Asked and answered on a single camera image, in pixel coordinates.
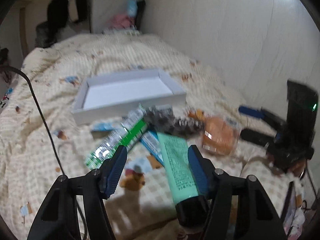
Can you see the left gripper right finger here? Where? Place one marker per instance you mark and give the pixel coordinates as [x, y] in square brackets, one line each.
[202, 170]

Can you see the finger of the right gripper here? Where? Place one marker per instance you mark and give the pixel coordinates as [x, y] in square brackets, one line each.
[255, 137]
[256, 113]

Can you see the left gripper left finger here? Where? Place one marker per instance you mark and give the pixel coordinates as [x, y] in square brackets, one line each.
[111, 171]

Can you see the packaged orange pastry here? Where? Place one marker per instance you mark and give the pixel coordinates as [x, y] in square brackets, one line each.
[219, 137]

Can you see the mint green cream tube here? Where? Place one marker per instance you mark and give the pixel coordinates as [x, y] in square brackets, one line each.
[191, 207]

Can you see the blue white snack packet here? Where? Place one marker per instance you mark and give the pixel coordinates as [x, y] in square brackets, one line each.
[151, 142]

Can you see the green white snack pack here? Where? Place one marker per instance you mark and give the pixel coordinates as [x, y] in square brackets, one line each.
[127, 134]

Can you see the cream checkered dog quilt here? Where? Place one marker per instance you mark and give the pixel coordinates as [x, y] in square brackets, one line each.
[28, 163]

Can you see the white shallow cardboard box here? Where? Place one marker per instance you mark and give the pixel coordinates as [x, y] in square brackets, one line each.
[115, 94]

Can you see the pink clothes pile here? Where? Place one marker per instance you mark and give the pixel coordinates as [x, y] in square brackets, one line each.
[122, 21]

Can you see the black chair with clothes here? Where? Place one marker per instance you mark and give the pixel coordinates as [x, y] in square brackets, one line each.
[46, 34]

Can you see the light blue tissue pack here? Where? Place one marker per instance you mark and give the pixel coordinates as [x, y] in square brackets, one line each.
[132, 8]

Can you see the black hanging jacket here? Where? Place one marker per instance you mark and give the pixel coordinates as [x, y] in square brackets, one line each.
[58, 13]

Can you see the right gripper camera mount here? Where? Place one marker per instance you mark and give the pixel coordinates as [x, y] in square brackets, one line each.
[301, 113]

